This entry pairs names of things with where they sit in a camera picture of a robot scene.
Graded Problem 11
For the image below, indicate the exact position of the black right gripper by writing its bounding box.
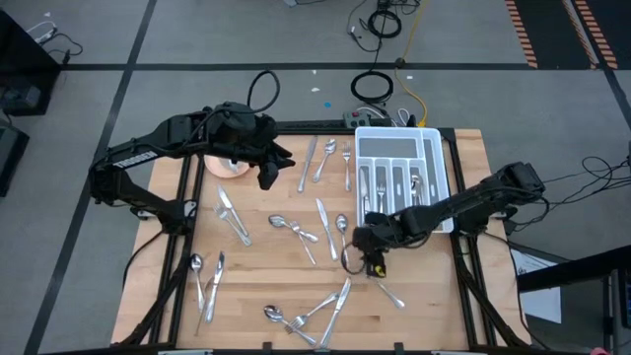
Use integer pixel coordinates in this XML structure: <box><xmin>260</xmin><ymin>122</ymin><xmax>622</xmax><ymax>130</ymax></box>
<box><xmin>352</xmin><ymin>211</ymin><xmax>400</xmax><ymax>277</ymax></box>

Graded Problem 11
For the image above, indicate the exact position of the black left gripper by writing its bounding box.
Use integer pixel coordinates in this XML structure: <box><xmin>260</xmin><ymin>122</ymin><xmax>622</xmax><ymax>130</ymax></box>
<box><xmin>236</xmin><ymin>115</ymin><xmax>297</xmax><ymax>191</ymax></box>

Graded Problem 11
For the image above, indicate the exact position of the silver table knife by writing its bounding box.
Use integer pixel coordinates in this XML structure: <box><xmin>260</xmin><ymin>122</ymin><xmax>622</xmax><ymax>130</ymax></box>
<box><xmin>315</xmin><ymin>197</ymin><xmax>340</xmax><ymax>262</ymax></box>
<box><xmin>359</xmin><ymin>167</ymin><xmax>370</xmax><ymax>226</ymax></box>
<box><xmin>217</xmin><ymin>184</ymin><xmax>250</xmax><ymax>239</ymax></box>
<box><xmin>318</xmin><ymin>276</ymin><xmax>353</xmax><ymax>350</ymax></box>
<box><xmin>296</xmin><ymin>135</ymin><xmax>319</xmax><ymax>194</ymax></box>
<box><xmin>204</xmin><ymin>249</ymin><xmax>227</xmax><ymax>325</ymax></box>

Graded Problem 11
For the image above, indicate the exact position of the silver spoon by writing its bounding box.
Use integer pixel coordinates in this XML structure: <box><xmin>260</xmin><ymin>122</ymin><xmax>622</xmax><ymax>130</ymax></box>
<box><xmin>267</xmin><ymin>214</ymin><xmax>320</xmax><ymax>244</ymax></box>
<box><xmin>262</xmin><ymin>304</ymin><xmax>318</xmax><ymax>347</ymax></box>
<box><xmin>312</xmin><ymin>138</ymin><xmax>338</xmax><ymax>184</ymax></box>
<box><xmin>335</xmin><ymin>213</ymin><xmax>351</xmax><ymax>267</ymax></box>
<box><xmin>410</xmin><ymin>173</ymin><xmax>425</xmax><ymax>206</ymax></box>
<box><xmin>189</xmin><ymin>252</ymin><xmax>207</xmax><ymax>314</ymax></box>

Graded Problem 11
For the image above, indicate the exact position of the white plastic cutlery tray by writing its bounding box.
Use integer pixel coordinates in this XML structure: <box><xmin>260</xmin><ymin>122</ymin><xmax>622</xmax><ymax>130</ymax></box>
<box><xmin>353</xmin><ymin>125</ymin><xmax>456</xmax><ymax>235</ymax></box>

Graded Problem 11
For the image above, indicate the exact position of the grey power strip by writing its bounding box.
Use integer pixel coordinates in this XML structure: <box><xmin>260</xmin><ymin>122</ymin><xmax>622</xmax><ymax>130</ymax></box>
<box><xmin>342</xmin><ymin>110</ymin><xmax>372</xmax><ymax>129</ymax></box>

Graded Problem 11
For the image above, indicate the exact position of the black desk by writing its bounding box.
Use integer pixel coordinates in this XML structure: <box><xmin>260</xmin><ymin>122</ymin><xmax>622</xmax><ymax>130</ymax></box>
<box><xmin>516</xmin><ymin>245</ymin><xmax>631</xmax><ymax>355</ymax></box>

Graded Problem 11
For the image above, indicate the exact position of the black equipment case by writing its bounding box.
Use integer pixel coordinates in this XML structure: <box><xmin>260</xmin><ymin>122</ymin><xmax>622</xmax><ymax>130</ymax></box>
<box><xmin>0</xmin><ymin>122</ymin><xmax>31</xmax><ymax>198</ymax></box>

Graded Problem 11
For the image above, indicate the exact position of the black cabinet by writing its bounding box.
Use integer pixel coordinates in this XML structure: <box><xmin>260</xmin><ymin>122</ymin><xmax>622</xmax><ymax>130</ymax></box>
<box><xmin>0</xmin><ymin>9</ymin><xmax>63</xmax><ymax>117</ymax></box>

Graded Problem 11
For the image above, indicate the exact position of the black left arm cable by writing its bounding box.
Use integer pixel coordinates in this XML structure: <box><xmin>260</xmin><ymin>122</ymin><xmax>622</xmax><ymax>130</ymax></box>
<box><xmin>245</xmin><ymin>69</ymin><xmax>282</xmax><ymax>115</ymax></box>

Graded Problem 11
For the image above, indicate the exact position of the black coiled floor cable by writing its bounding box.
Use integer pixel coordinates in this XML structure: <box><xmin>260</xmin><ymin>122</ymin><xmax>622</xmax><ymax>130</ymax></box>
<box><xmin>367</xmin><ymin>8</ymin><xmax>403</xmax><ymax>39</ymax></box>
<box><xmin>350</xmin><ymin>70</ymin><xmax>395</xmax><ymax>105</ymax></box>

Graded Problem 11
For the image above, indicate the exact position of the yellow extension cable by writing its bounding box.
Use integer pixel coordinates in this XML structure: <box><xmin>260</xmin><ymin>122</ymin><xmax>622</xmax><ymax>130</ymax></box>
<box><xmin>393</xmin><ymin>0</ymin><xmax>431</xmax><ymax>128</ymax></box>

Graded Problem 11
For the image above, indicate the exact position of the black hanging cable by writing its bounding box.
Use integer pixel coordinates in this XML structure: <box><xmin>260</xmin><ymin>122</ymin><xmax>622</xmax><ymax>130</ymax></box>
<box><xmin>372</xmin><ymin>36</ymin><xmax>386</xmax><ymax>75</ymax></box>

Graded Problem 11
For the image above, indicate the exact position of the black power cable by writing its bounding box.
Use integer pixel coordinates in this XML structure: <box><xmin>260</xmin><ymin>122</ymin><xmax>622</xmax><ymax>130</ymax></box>
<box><xmin>121</xmin><ymin>229</ymin><xmax>168</xmax><ymax>290</ymax></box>

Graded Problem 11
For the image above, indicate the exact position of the black cable bundle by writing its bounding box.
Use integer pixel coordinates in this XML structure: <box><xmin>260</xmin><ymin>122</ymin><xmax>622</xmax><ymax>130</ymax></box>
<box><xmin>541</xmin><ymin>155</ymin><xmax>631</xmax><ymax>233</ymax></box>

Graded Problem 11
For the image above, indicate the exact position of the white cable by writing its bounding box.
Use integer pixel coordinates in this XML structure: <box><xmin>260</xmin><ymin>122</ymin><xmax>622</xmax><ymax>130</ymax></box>
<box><xmin>25</xmin><ymin>20</ymin><xmax>58</xmax><ymax>43</ymax></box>

